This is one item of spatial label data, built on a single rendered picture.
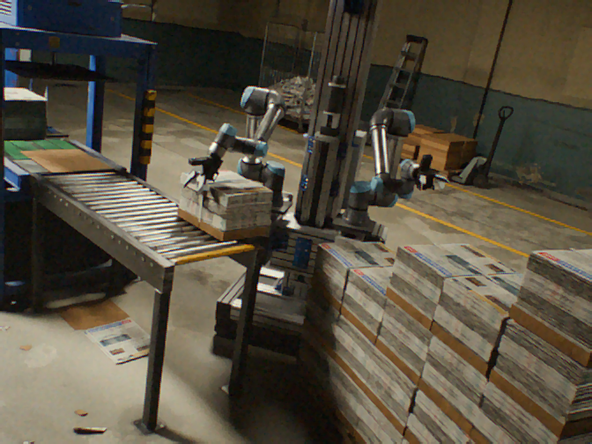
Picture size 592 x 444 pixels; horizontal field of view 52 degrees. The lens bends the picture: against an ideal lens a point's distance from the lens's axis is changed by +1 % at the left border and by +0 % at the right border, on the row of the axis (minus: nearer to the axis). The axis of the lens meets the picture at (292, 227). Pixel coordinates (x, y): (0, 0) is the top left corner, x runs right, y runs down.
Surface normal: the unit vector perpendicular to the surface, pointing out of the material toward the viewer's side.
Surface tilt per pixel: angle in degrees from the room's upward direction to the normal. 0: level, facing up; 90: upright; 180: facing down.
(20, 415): 0
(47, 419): 0
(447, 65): 90
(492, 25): 90
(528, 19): 90
